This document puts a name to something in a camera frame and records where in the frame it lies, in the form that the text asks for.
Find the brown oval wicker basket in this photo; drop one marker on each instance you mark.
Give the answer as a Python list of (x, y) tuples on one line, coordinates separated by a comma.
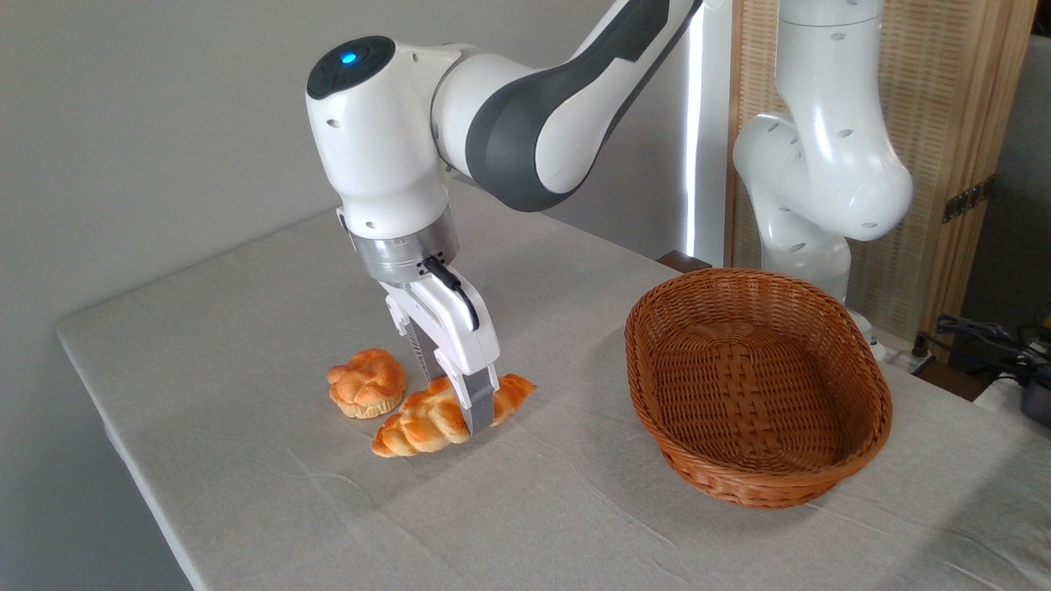
[(764, 394)]

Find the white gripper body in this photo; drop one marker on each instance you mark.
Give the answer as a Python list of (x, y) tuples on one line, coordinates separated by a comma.
[(452, 324)]

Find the round knotted bread bun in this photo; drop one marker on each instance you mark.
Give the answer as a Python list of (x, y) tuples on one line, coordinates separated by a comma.
[(367, 383)]

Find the light grey tablecloth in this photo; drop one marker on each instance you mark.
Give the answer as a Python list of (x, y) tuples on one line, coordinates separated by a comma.
[(493, 509)]

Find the long braided bread loaf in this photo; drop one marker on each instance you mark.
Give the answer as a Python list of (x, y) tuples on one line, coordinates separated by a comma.
[(419, 423)]

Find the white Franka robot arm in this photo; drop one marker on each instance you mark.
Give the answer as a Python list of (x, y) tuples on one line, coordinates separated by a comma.
[(378, 148)]

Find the dark grey box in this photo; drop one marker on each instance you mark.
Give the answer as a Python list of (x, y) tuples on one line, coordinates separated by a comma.
[(1037, 402)]

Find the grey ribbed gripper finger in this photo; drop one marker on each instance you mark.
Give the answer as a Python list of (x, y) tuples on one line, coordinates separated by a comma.
[(480, 406), (423, 353)]

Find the dark metal screen hinge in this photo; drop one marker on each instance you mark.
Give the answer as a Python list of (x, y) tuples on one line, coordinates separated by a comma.
[(966, 202)]

